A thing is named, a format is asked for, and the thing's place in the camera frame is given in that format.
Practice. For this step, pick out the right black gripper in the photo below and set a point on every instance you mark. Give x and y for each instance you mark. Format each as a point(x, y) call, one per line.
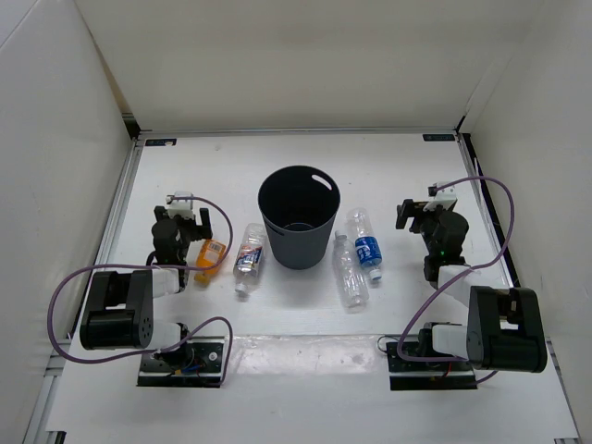
point(412, 209)

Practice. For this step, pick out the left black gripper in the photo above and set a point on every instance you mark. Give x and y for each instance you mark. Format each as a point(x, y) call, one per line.
point(200, 232)

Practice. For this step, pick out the orange plastic bottle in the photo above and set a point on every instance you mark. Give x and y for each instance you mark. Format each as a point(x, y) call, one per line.
point(211, 252)

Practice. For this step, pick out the clear bottle white blue label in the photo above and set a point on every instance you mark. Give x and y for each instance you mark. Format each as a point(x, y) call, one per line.
point(249, 259)

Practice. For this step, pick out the clear unlabelled plastic bottle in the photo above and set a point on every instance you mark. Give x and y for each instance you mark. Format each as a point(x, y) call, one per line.
point(351, 283)

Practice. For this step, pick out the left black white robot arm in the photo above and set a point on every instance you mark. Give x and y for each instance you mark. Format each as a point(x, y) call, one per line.
point(119, 313)

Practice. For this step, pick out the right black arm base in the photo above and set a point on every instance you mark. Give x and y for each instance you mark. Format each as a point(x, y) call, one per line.
point(415, 376)

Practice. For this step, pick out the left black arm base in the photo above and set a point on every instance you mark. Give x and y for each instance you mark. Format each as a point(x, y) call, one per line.
point(199, 364)

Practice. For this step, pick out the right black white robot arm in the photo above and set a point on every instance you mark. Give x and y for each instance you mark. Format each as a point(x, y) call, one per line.
point(503, 331)

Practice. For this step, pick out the dark grey plastic bin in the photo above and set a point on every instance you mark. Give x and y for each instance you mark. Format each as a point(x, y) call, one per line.
point(299, 205)

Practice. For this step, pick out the right dark corner label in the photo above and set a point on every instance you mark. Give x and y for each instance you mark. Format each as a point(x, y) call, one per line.
point(438, 137)

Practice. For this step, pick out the dark corner label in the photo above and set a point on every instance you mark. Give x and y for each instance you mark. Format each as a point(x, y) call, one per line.
point(438, 137)
point(160, 142)

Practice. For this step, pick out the left dark corner label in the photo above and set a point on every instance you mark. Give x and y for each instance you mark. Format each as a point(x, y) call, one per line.
point(160, 142)

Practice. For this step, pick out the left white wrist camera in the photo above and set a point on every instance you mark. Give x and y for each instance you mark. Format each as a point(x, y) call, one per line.
point(180, 204)

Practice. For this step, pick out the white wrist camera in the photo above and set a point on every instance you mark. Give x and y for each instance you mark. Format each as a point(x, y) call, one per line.
point(441, 196)
point(180, 204)

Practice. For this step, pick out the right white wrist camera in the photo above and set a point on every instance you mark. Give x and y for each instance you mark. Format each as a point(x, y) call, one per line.
point(441, 196)

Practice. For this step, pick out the right black frame rail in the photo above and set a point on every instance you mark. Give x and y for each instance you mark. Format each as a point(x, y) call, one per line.
point(487, 208)

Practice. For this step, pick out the left aluminium frame rail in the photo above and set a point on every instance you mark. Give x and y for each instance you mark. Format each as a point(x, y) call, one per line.
point(37, 427)

